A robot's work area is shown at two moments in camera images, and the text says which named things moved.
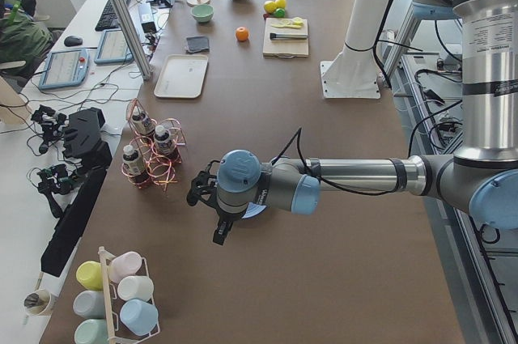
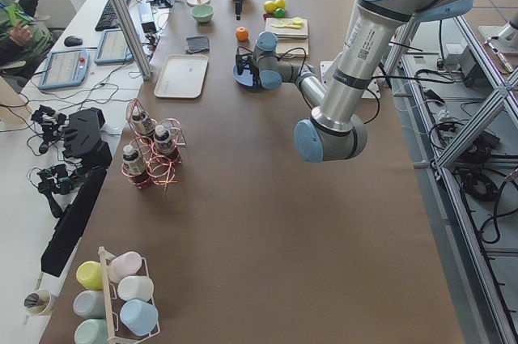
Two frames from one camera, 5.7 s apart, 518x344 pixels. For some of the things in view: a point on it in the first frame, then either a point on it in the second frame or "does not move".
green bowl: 202,13 does not move
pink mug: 124,265 does not move
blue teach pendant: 64,68 does not move
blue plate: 253,209 -> 246,78
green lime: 279,13 does not move
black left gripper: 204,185 -> 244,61
